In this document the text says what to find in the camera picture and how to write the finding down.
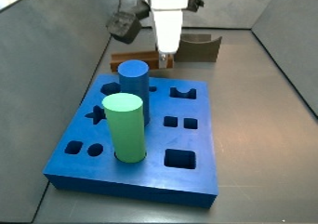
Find green cylinder peg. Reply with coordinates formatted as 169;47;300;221
102;93;147;163

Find blue shape-sorting board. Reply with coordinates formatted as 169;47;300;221
45;74;220;208

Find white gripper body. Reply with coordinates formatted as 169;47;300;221
146;0;188;54

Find blue cylinder peg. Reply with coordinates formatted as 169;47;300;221
118;60;150;125

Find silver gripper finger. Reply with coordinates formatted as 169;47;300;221
160;53;173;69

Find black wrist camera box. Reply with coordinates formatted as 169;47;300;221
107;11;142;44

